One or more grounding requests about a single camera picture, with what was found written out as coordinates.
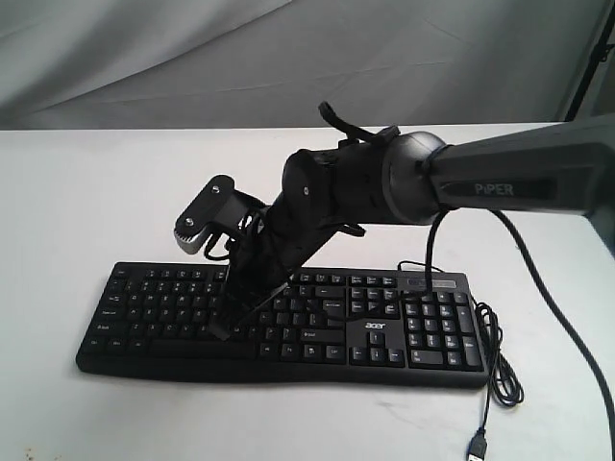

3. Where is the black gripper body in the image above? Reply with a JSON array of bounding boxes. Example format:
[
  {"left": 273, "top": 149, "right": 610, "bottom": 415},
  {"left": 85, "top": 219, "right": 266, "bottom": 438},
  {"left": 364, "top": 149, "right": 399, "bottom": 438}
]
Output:
[{"left": 220, "top": 201, "right": 363, "bottom": 307}]

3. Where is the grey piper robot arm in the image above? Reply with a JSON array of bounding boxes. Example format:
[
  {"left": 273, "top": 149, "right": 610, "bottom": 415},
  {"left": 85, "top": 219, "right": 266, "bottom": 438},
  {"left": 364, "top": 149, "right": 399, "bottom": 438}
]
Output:
[{"left": 209, "top": 115, "right": 614, "bottom": 340}]

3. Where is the black acer keyboard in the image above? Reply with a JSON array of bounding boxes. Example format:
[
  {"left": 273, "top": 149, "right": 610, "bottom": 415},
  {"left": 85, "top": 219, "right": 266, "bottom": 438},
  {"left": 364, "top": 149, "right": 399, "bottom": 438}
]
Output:
[{"left": 76, "top": 262, "right": 488, "bottom": 389}]

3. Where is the white backdrop cloth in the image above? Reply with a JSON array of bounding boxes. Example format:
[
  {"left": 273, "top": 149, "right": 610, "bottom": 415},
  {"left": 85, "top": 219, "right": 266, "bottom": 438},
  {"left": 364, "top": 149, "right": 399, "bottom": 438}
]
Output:
[{"left": 1, "top": 1, "right": 610, "bottom": 130}]

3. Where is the black backdrop stand pole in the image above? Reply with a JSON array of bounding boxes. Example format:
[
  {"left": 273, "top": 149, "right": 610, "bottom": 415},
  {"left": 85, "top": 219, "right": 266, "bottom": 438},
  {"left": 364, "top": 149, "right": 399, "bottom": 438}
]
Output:
[{"left": 563, "top": 1, "right": 614, "bottom": 122}]

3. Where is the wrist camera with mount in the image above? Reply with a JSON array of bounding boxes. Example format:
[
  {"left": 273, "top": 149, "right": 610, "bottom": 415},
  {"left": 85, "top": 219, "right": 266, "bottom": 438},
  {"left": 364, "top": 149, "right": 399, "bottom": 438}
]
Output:
[{"left": 174, "top": 175, "right": 265, "bottom": 261}]

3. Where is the black usb cable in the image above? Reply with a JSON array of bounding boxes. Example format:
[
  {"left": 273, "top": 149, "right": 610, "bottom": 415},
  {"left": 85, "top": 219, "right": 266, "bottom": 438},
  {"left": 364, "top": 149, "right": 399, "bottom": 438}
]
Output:
[{"left": 396, "top": 259, "right": 526, "bottom": 461}]

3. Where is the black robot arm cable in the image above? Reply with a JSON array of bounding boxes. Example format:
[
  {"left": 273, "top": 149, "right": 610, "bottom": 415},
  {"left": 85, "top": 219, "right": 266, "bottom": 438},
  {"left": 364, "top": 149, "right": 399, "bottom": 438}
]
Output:
[{"left": 326, "top": 208, "right": 615, "bottom": 461}]

